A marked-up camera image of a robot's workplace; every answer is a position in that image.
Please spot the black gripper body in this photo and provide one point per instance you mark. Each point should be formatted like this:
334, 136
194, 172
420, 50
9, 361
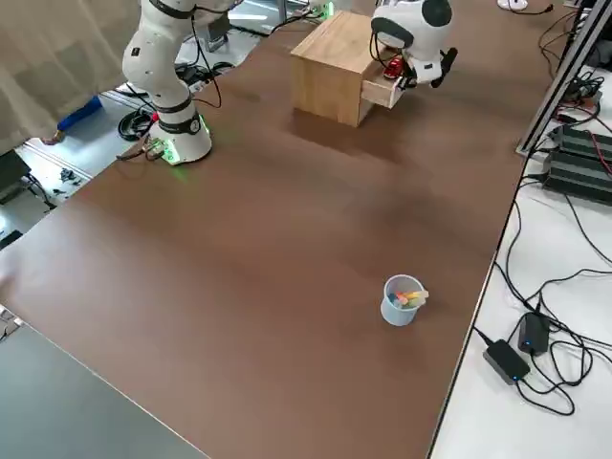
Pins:
410, 69

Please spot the red toy car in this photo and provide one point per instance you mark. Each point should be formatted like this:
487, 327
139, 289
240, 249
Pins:
393, 67

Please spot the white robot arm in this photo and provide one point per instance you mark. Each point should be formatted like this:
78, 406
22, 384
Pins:
153, 67
423, 43

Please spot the wooden cabinet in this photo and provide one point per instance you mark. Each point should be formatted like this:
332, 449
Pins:
325, 72

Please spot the black power supply box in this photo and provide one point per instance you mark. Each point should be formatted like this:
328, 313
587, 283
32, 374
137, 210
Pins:
578, 179
583, 141

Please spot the yellow highlighter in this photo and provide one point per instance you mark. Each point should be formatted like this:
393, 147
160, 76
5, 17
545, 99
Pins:
418, 295

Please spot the orange highlighter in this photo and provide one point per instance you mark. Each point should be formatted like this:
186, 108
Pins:
404, 296

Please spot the translucent pale blue pen cup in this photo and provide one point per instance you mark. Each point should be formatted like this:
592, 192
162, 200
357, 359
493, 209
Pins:
397, 315

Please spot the black power adapter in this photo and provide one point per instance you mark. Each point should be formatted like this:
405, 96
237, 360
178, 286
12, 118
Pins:
533, 332

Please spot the dark grey power adapter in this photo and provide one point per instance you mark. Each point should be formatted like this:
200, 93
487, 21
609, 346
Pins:
507, 361

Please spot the blue plastic tool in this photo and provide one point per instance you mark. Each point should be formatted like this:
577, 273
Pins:
81, 112

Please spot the beige curtain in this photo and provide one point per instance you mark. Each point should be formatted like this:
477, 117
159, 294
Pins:
48, 57

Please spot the aluminium frame post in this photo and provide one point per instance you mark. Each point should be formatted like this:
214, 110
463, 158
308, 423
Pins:
556, 91

